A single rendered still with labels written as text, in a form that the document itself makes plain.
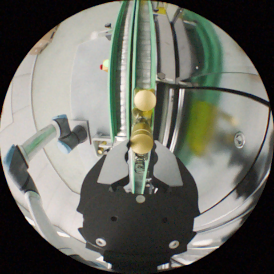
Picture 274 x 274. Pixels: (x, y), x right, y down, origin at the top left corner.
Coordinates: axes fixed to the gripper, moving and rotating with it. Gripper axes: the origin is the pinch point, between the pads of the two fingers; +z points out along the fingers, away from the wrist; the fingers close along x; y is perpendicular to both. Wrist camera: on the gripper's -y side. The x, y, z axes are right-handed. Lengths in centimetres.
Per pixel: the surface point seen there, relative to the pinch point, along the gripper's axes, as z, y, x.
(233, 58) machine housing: -2.1, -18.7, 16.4
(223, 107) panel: -1.1, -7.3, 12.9
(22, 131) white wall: 48, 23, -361
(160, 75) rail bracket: 17.5, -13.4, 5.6
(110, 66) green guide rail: 22.1, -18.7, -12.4
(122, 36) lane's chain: 31, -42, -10
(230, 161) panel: -6.5, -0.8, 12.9
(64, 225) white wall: -114, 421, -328
